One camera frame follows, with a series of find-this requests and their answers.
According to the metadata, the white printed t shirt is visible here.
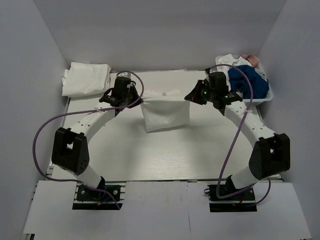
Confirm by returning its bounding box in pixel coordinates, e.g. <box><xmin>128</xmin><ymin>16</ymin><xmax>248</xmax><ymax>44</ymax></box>
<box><xmin>217</xmin><ymin>53</ymin><xmax>273</xmax><ymax>100</ymax></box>

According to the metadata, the folded white t shirt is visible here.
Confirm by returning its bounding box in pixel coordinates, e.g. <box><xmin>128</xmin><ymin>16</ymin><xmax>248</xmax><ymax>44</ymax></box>
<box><xmin>62</xmin><ymin>62</ymin><xmax>112</xmax><ymax>98</ymax></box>

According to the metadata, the blue t shirt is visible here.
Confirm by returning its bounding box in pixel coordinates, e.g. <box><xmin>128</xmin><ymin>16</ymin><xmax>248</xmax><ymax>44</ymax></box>
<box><xmin>227</xmin><ymin>65</ymin><xmax>270</xmax><ymax>99</ymax></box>

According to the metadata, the white plastic basket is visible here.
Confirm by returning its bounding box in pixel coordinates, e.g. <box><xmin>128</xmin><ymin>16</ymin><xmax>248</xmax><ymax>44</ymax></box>
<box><xmin>215</xmin><ymin>54</ymin><xmax>274</xmax><ymax>107</ymax></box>

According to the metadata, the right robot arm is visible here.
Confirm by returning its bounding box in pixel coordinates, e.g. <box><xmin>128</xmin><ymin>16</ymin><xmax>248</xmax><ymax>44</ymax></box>
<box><xmin>184</xmin><ymin>72</ymin><xmax>291</xmax><ymax>200</ymax></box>

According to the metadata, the pink t shirt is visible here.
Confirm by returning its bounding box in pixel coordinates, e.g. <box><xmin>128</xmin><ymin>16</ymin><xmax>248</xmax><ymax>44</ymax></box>
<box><xmin>239</xmin><ymin>54</ymin><xmax>260</xmax><ymax>69</ymax></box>

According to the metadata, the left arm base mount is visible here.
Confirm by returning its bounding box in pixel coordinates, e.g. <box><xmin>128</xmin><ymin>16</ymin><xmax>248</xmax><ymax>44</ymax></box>
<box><xmin>72</xmin><ymin>182</ymin><xmax>126</xmax><ymax>211</ymax></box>

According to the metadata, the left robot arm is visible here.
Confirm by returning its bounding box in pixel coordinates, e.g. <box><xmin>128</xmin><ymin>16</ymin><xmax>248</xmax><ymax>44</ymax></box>
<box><xmin>51</xmin><ymin>75</ymin><xmax>143</xmax><ymax>200</ymax></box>

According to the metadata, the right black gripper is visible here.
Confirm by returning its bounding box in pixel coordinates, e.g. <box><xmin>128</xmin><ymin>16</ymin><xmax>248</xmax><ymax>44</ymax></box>
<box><xmin>185</xmin><ymin>80</ymin><xmax>216</xmax><ymax>106</ymax></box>

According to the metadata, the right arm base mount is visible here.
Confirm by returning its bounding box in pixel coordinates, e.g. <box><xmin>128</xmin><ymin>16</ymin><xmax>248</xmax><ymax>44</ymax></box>
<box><xmin>203</xmin><ymin>184</ymin><xmax>257</xmax><ymax>213</ymax></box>

